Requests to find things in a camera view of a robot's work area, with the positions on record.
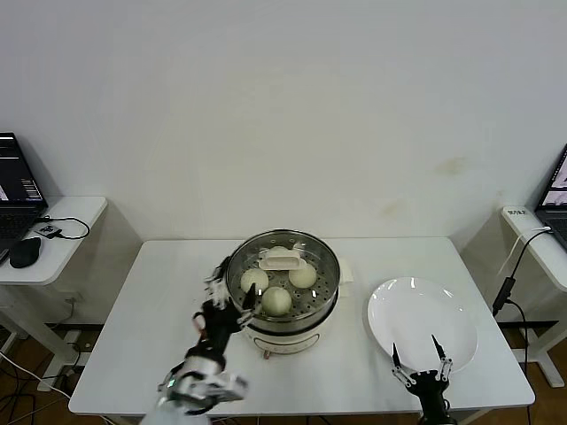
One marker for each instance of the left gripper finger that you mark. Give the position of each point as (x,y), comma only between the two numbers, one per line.
(217,285)
(249,303)

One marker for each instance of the black text label sticker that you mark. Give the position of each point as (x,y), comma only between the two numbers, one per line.
(516,211)

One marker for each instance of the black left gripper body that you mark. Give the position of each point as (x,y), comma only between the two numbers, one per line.
(219,323)

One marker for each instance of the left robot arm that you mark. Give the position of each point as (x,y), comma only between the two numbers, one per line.
(195,380)

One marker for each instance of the black computer mouse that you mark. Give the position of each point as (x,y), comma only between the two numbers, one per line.
(24,252)

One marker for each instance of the black laptop dark screen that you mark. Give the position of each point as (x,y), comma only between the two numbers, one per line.
(17,177)

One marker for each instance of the small black usb device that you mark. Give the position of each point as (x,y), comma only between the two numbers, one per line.
(46,230)

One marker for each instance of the white side desk with mouse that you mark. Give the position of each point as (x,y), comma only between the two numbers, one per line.
(66,248)

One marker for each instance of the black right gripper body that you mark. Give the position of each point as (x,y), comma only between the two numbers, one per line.
(427,385)

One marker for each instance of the white round plate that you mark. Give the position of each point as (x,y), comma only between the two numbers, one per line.
(398,301)

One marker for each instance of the cream electric cooker pot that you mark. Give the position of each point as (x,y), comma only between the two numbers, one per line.
(283,343)

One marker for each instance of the black laptop pink screen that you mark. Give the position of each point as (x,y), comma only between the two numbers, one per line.
(556,195)

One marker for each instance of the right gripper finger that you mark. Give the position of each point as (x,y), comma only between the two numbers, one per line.
(398,363)
(440,358)

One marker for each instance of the round glass pot lid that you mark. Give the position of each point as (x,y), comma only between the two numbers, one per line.
(283,261)

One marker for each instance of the perforated steel steamer basket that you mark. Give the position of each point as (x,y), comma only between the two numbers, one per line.
(292,317)

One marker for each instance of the white steamed baozi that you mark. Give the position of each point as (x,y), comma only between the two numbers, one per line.
(303,276)
(277,301)
(258,276)

